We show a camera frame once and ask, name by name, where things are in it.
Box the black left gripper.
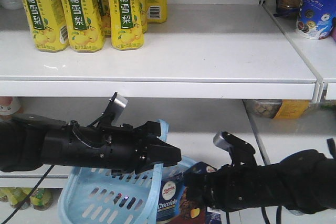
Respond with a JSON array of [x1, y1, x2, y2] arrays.
[[41, 121, 181, 174]]

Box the light blue plastic basket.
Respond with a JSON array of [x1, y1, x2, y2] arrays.
[[57, 119, 196, 224]]

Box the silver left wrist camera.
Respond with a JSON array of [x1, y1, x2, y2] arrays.
[[99, 92, 128, 126]]

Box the blue chocolate cookie box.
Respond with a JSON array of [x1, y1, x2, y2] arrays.
[[156, 160, 221, 223]]

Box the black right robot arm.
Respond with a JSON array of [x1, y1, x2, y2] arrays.
[[184, 149, 335, 214]]

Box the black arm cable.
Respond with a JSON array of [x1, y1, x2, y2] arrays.
[[0, 165, 55, 224]]

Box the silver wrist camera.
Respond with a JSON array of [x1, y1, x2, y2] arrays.
[[99, 92, 128, 126], [213, 131, 257, 167]]

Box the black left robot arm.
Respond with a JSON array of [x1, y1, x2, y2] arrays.
[[1, 114, 182, 174]]

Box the yellow pear drink bottle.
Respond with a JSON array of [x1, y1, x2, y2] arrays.
[[61, 0, 105, 53], [108, 0, 144, 50], [22, 0, 69, 52]]

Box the blue cookie cup package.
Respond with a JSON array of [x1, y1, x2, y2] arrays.
[[296, 0, 335, 40]]

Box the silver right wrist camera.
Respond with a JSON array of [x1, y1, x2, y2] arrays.
[[213, 131, 257, 167]]

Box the white store shelving unit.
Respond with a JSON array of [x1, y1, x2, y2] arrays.
[[0, 0, 336, 224]]

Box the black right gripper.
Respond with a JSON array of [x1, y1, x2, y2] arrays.
[[184, 168, 265, 212]]

